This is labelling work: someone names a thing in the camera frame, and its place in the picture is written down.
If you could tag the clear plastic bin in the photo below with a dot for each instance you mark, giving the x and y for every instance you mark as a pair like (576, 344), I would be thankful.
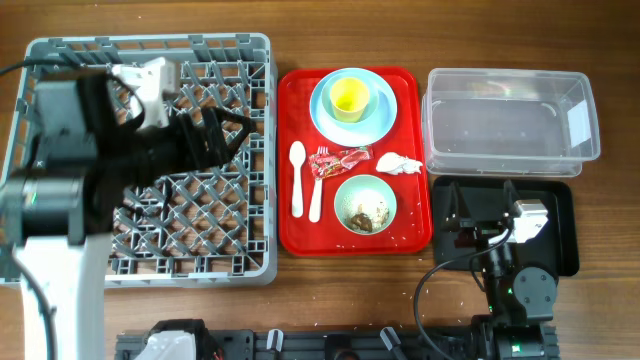
(509, 122)

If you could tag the red snack wrapper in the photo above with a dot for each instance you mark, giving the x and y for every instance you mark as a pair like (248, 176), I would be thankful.
(328, 164)

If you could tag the light blue plate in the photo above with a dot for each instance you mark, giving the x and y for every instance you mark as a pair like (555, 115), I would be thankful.
(372, 129)

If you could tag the white tissue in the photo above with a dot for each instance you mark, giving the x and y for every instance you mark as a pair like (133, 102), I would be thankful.
(395, 164)

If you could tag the green bowl with leftovers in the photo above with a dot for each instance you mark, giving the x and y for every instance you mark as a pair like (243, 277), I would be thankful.
(365, 205)

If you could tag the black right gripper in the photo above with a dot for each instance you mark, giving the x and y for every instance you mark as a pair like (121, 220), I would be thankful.
(479, 232)

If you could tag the white plastic fork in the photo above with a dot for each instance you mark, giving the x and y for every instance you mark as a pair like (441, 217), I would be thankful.
(315, 204)

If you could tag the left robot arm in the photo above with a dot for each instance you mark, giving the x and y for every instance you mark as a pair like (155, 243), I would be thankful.
(58, 211)

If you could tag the white plastic spoon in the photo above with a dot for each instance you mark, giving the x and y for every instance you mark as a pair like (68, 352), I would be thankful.
(297, 157)

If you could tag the grey dishwasher rack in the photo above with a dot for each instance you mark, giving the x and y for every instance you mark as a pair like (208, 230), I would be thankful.
(206, 228)

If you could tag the red plastic tray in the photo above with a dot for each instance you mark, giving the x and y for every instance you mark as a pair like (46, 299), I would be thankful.
(411, 226)

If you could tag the black tray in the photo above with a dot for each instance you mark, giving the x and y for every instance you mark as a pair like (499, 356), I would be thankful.
(555, 247)

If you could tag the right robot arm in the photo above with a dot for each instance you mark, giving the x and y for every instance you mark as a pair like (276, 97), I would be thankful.
(520, 297)

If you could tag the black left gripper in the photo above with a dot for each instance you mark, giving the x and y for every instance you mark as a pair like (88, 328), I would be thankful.
(183, 131)

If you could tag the yellow plastic cup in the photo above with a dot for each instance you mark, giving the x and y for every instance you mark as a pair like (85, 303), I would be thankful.
(349, 97)

